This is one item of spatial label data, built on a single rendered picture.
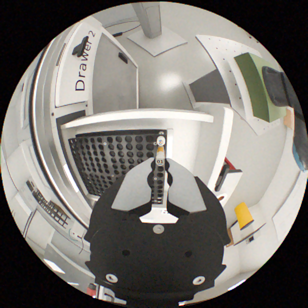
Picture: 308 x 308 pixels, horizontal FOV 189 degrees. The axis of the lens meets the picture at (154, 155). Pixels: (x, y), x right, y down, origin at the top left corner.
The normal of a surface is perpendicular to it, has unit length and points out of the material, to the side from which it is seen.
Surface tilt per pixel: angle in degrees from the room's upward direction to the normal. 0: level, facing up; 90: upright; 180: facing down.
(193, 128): 0
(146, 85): 0
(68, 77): 90
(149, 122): 0
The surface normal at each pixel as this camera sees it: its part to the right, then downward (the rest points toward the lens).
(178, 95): -0.07, 0.47
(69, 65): 1.00, 0.03
